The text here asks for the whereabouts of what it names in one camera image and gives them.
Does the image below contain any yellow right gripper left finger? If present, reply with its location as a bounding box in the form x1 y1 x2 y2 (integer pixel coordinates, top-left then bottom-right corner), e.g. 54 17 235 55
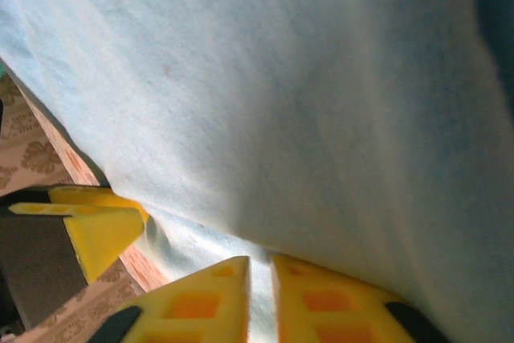
92 255 251 343

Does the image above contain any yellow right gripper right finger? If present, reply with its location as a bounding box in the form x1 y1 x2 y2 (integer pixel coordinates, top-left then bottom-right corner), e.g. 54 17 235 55
271 253 457 343

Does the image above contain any light blue printed t-shirt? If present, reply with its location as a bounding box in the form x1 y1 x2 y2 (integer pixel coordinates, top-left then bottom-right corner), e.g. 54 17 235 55
0 0 514 343

